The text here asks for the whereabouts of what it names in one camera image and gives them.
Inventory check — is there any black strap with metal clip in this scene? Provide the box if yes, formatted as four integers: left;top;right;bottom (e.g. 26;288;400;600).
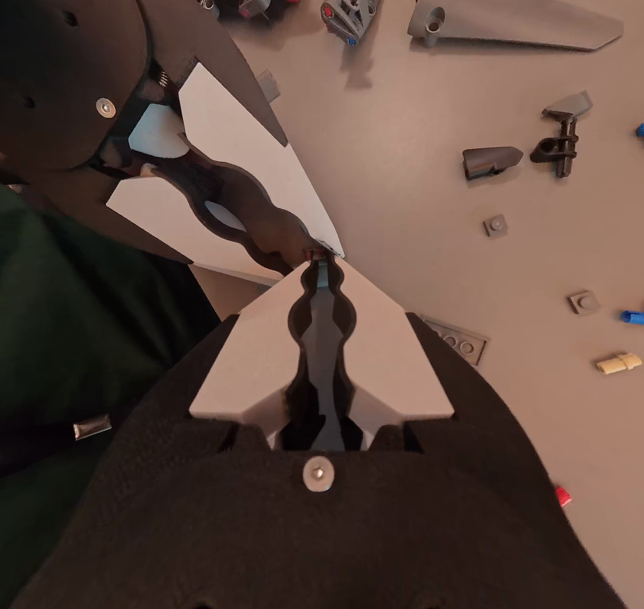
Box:
0;413;119;474

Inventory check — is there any dark grey curved lego slope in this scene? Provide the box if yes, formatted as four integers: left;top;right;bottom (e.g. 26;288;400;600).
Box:
462;146;524;181

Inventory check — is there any grey rectangular lego plate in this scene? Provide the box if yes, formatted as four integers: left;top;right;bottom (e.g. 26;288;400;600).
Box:
422;316;490;367

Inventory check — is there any black lego connector grey tile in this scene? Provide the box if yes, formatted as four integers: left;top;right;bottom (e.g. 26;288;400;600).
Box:
529;91;594;178

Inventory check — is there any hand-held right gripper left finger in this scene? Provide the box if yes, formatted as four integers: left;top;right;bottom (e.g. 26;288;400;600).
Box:
189;261;319;450

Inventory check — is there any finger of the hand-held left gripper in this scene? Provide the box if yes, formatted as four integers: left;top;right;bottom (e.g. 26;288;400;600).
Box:
105;166;309;284
128;62;346;259

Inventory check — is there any large grey lego wing panel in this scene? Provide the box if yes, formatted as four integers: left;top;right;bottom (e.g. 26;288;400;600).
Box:
408;0;625;52

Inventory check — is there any small grey lego assembly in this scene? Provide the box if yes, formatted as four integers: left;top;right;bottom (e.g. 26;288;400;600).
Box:
303;248;331;289

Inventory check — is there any grey lego engine panel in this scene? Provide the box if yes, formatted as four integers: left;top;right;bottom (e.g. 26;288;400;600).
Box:
320;0;394;47

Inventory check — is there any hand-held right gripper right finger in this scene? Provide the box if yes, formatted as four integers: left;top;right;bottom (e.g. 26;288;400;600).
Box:
327;256;456;450

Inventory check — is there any tan lego pin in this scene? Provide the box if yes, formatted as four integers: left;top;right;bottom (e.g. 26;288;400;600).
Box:
596;351;644;375

